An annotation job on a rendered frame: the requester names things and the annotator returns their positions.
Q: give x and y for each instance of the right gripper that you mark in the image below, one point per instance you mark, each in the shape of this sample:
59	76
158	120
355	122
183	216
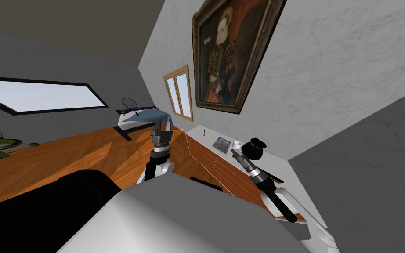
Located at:
240	159

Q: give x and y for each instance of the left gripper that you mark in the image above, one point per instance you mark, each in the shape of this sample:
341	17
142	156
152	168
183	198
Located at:
161	137

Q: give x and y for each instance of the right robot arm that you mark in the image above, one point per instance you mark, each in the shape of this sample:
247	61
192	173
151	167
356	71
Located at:
276	198

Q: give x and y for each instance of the white mug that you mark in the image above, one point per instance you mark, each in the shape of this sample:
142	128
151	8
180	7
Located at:
236	144

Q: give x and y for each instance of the black round vase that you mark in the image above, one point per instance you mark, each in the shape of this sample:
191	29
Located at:
253	149

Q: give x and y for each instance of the bed with blue cover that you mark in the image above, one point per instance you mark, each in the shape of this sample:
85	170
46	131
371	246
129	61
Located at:
142	117

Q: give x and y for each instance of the blue and red book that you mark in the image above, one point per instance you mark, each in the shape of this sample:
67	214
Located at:
222	144

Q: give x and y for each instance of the wooden dresser with white top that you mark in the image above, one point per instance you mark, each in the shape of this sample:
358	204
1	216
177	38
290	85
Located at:
216	165

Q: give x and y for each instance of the wooden framed window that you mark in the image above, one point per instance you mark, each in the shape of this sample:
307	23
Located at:
179	93

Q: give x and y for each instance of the black flat bar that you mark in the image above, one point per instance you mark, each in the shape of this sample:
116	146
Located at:
274	177

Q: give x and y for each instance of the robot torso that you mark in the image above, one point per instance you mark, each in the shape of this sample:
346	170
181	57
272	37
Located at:
174	218

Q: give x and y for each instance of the framed portrait painting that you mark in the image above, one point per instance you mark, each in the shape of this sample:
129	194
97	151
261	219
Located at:
223	56

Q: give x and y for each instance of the black framed window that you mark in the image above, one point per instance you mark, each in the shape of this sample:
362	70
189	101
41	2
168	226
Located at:
37	95

